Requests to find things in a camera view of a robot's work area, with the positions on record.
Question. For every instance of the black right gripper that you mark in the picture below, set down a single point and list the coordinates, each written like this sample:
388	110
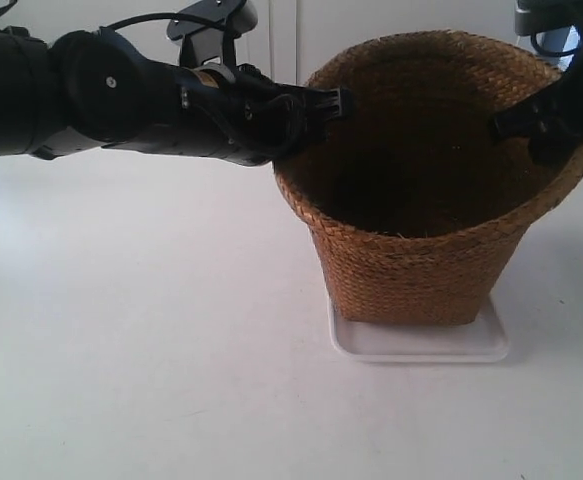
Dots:
552	118

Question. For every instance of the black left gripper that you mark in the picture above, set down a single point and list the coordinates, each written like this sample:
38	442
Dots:
241	116

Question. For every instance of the brown woven wicker basket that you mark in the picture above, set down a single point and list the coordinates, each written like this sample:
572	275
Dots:
413	210

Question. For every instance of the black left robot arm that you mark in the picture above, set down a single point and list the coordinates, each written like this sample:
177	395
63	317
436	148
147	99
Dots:
95	90

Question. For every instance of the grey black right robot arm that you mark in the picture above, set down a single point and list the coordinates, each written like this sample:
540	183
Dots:
578	25

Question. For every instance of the white rectangular plastic tray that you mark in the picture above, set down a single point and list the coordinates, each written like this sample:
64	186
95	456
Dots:
480	342

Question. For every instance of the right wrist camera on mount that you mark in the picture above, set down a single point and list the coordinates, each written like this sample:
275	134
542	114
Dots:
539	16

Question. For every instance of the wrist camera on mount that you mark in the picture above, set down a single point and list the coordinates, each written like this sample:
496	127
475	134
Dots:
539	16
207	31

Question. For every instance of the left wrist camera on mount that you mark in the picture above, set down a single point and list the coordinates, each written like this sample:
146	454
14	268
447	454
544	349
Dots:
207	31

